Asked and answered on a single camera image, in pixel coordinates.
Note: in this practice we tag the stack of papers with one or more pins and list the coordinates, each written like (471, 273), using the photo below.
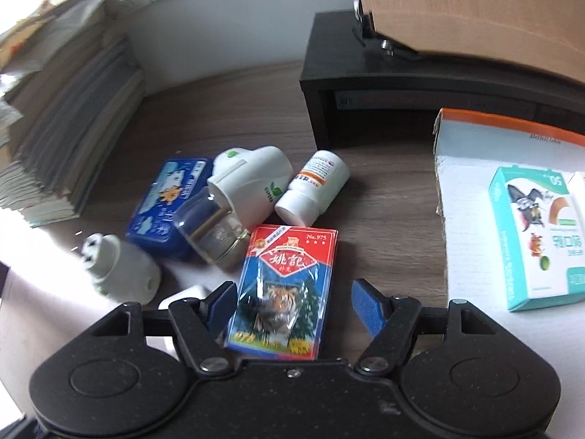
(68, 123)

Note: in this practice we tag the white cardboard box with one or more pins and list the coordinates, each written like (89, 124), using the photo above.
(466, 192)

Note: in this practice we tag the white plastic bottle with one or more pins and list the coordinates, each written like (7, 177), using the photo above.
(249, 178)

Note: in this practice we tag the white pill bottle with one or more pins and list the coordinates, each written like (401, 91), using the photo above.
(315, 183)

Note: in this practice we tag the tiger print playing card box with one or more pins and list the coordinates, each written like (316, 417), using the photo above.
(283, 279)

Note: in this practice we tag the wooden board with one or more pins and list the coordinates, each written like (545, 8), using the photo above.
(457, 9)

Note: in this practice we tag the white lamp socket adapter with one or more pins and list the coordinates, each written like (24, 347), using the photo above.
(128, 274)

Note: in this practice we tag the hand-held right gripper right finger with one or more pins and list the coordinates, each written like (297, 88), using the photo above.
(368, 313)

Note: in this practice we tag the black desk riser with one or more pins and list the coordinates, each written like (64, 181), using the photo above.
(338, 55)

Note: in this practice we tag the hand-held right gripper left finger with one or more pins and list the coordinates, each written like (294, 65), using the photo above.
(224, 307)

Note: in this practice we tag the teal cartoon bandage box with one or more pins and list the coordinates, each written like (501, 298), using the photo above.
(525, 242)

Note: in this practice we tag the blue tin box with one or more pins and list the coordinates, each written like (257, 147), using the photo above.
(153, 212)

